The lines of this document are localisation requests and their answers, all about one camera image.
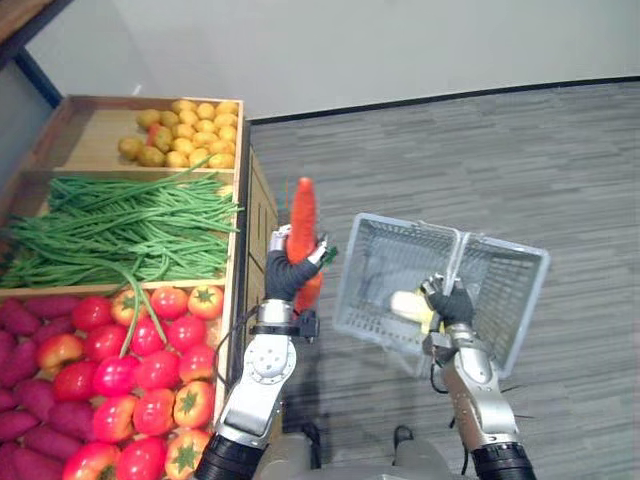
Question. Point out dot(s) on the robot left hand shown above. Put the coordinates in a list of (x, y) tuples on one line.
[(282, 277)]

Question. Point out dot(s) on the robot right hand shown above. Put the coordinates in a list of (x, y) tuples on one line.
[(452, 307)]

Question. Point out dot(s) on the grey plastic shopping basket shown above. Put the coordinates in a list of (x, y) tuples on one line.
[(505, 300)]

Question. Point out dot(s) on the long orange carrot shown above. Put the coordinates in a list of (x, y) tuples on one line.
[(304, 220)]

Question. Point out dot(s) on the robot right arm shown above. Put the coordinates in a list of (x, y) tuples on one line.
[(475, 385)]

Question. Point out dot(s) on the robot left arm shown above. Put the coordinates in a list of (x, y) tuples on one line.
[(260, 380)]

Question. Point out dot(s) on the pale yellow corn cob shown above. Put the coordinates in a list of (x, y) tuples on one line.
[(405, 302)]

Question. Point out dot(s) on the orange tomato with green calyx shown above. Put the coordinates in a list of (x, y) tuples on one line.
[(205, 301), (186, 454), (122, 307), (193, 404)]

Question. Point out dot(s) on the yellow lemon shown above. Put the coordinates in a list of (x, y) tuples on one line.
[(205, 139), (199, 157), (182, 131), (226, 120), (221, 147), (205, 110), (227, 107), (227, 133), (182, 146), (221, 161), (188, 117), (176, 159), (184, 106), (205, 126)]

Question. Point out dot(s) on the long curved green bean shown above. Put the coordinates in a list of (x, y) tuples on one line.
[(132, 320), (156, 320)]

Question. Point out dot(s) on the robot grey body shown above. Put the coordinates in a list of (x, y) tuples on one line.
[(420, 462)]

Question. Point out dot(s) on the pile of green beans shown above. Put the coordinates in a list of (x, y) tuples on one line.
[(115, 225)]

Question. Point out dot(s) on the brown yellow potato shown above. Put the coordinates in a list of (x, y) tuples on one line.
[(169, 118), (163, 139), (150, 156), (131, 148), (148, 118)]

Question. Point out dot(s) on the black baseboard strip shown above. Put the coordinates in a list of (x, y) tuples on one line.
[(450, 97)]

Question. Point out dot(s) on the purple sweet potato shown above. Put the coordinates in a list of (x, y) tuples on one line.
[(35, 465), (72, 419), (52, 306), (6, 400), (55, 330), (36, 397), (20, 317), (17, 425), (6, 462), (20, 362), (6, 346), (52, 442)]

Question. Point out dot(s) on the orange red tomato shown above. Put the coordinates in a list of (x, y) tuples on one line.
[(59, 350)]

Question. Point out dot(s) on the wooden produce stand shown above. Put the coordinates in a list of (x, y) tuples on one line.
[(75, 145)]

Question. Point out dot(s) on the wooden shelf board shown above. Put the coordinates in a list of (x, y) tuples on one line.
[(15, 15)]

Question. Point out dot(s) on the dark metal shelf post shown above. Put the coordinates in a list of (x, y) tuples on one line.
[(40, 80)]

